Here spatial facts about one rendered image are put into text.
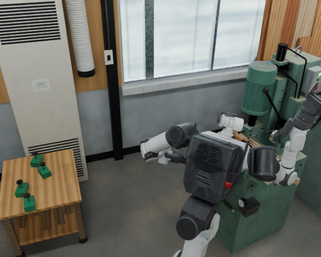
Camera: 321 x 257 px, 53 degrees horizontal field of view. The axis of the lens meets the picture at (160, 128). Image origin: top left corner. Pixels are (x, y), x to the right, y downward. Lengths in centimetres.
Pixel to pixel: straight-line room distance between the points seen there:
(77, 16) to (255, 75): 146
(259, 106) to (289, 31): 176
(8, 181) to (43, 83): 82
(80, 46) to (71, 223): 145
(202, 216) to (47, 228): 154
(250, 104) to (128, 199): 158
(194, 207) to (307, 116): 68
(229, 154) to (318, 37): 278
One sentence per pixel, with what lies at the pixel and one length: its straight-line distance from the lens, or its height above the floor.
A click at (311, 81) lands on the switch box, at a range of 224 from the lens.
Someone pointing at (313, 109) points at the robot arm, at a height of 153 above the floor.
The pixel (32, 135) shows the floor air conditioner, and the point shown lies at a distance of 300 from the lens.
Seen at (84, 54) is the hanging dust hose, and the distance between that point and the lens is 283.
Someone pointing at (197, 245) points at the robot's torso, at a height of 80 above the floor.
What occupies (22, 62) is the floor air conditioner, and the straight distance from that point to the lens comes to 270.
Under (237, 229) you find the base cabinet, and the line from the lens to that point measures 259.
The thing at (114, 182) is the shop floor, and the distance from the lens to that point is 333.
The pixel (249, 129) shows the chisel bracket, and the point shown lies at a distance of 225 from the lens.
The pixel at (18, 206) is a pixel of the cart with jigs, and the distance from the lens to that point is 255.
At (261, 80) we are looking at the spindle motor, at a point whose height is 145.
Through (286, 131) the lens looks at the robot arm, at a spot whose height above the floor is 140.
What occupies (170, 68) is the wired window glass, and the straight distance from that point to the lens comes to 339.
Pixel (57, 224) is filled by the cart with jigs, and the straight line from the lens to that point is 282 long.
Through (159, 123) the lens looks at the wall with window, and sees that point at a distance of 357.
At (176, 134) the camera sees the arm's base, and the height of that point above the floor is 134.
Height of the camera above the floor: 226
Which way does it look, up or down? 34 degrees down
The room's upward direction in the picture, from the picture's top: 1 degrees clockwise
